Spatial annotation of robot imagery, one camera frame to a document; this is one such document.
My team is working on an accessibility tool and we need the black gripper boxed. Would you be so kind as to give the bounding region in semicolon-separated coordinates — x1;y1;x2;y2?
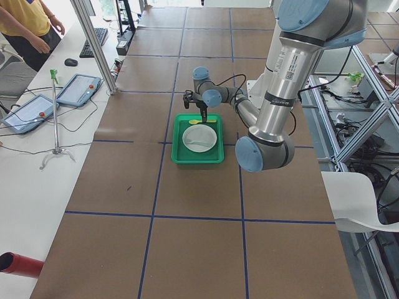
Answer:
193;93;208;123

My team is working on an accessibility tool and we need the yellow plastic spoon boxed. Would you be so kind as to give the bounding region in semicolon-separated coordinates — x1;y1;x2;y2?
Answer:
188;120;217;125

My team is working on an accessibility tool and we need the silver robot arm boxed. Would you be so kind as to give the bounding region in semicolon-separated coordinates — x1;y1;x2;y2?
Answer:
183;1;368;172

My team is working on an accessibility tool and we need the white round plate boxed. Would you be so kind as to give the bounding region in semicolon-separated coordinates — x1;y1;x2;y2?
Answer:
181;125;218;153

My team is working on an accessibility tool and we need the pale green plastic fork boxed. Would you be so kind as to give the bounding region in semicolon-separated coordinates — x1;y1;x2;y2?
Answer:
185;140;214;148

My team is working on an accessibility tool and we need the green plastic tray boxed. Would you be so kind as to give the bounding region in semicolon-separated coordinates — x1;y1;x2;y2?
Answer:
171;113;224;164

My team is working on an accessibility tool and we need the far blue teach pendant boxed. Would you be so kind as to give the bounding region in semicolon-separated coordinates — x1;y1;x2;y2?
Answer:
56;74;101;107

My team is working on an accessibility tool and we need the black keyboard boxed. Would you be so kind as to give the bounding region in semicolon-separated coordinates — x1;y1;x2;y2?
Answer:
79;27;108;59

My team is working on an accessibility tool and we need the black computer mouse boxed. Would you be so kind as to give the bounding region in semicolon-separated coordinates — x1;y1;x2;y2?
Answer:
64;58;78;67

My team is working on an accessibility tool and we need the metal reacher grabber tool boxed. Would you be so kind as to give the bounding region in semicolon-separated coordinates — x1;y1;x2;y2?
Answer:
39;69;75;170

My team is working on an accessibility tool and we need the white plastic chair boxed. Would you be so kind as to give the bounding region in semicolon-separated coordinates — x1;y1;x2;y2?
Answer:
321;171;398;233

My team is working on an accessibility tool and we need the grey office chair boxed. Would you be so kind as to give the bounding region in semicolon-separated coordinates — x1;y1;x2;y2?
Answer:
1;42;37;101

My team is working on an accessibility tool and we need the person in yellow shirt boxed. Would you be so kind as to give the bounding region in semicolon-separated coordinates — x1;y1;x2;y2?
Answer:
1;0;65;72

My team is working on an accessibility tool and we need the red cylinder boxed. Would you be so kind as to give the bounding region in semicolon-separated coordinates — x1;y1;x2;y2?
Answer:
1;252;44;278

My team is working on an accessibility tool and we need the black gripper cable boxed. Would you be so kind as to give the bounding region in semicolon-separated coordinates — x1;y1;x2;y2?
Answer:
218;74;300;136

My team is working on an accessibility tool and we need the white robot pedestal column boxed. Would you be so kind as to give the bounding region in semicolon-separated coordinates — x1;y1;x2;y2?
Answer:
247;4;281;108

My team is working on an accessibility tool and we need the aluminium frame post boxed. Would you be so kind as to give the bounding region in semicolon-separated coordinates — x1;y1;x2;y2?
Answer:
70;0;117;95

